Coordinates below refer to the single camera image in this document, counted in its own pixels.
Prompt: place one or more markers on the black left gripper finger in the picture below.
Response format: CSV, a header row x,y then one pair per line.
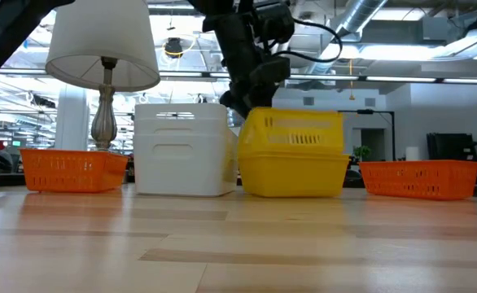
x,y
235,105
271,71

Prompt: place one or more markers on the orange slotted plastic basket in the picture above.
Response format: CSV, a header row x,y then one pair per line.
x,y
419,179
71,171

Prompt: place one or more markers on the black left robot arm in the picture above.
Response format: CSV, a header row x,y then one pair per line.
x,y
6,45

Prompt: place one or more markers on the long ceiling light strip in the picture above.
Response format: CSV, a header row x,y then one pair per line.
x,y
385,78

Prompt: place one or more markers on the green potted plant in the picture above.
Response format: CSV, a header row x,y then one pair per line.
x,y
361,152

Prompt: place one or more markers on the silver turned lamp base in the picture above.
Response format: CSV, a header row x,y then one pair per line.
x,y
104,122

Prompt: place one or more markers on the white fabric lamp shade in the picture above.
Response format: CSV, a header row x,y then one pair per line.
x,y
100,40

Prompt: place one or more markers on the white cylinder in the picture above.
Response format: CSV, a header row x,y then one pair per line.
x,y
412,154

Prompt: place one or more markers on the white building pillar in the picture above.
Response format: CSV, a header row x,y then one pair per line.
x,y
71,122

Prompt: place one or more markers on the black flat monitor panel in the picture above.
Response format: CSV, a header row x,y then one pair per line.
x,y
452,146

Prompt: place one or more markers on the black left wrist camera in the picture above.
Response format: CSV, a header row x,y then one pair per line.
x,y
275,22

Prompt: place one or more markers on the silver ceiling air duct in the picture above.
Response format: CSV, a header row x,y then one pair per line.
x,y
356,16

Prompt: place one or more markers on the black door frame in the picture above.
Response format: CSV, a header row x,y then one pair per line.
x,y
364,111

